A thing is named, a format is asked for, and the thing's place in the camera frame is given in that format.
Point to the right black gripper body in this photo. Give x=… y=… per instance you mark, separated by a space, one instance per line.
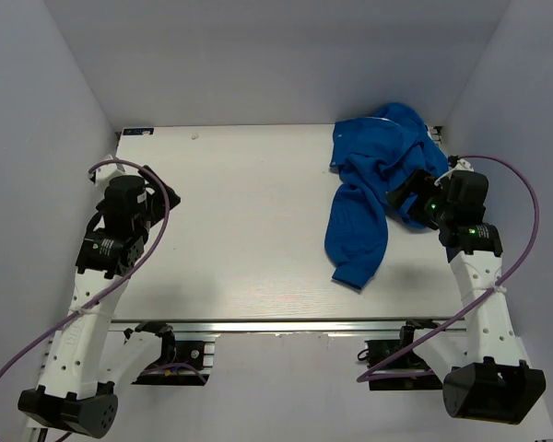
x=437 y=209

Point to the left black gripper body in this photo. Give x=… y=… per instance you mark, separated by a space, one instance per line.
x=146 y=224

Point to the blue fleece jacket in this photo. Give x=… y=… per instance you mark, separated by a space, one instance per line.
x=374 y=155

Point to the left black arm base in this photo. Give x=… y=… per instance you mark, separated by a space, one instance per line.
x=180 y=363

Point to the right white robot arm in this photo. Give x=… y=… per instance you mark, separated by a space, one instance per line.
x=490 y=380

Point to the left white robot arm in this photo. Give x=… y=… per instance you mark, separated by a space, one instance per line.
x=78 y=391

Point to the left blue table label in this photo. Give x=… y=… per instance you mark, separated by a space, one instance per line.
x=137 y=131

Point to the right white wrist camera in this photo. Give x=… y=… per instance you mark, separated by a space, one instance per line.
x=457 y=163

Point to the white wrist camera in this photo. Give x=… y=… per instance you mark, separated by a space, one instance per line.
x=101 y=174
x=457 y=163

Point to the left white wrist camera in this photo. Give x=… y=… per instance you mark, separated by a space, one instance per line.
x=101 y=174

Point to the aluminium table front rail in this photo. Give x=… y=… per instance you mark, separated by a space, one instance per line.
x=284 y=326

